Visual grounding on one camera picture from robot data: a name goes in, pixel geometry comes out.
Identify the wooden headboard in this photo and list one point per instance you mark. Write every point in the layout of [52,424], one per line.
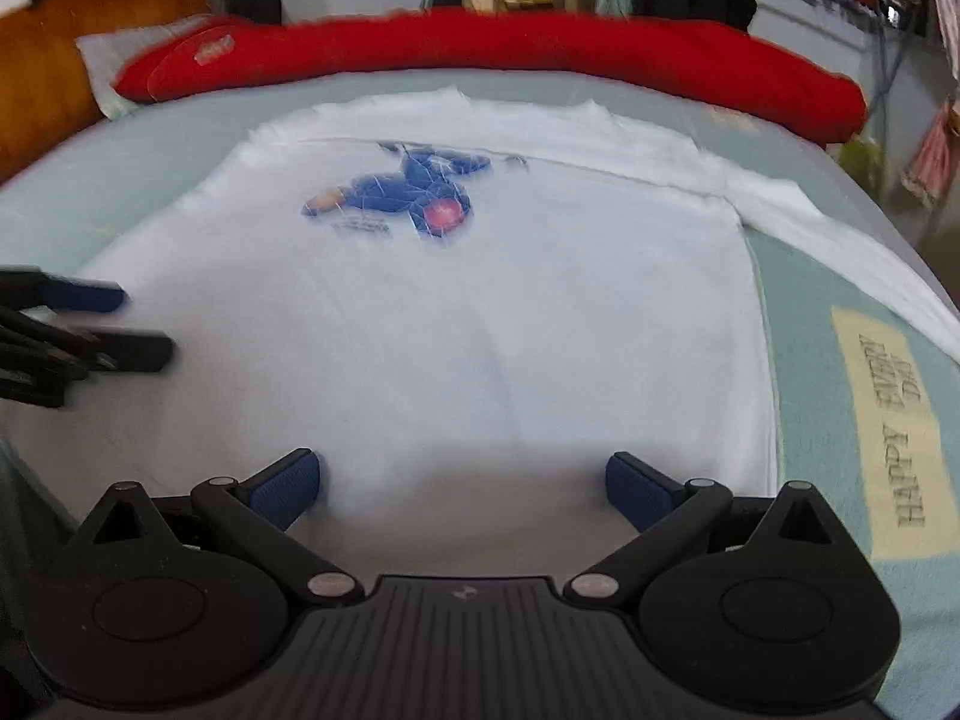
[45,67]

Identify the white printed long-sleeve shirt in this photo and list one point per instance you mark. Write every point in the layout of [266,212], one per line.
[450,330]

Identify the pink floral curtain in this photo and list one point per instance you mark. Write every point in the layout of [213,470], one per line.
[930,157]

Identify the light blue checked bed sheet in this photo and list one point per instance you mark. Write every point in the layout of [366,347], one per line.
[817,330]

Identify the grey pillow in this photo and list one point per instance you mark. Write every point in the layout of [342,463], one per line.
[112,64]

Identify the rolled red quilt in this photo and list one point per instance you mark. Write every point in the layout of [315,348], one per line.
[525,52]

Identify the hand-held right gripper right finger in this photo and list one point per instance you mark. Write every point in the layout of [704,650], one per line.
[634,493]

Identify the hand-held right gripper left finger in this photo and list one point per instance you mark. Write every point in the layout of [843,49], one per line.
[289,489]

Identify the yellow-green cloth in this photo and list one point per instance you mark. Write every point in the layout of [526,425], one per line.
[862,163]

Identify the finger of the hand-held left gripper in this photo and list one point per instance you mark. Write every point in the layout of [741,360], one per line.
[90,296]
[127,351]

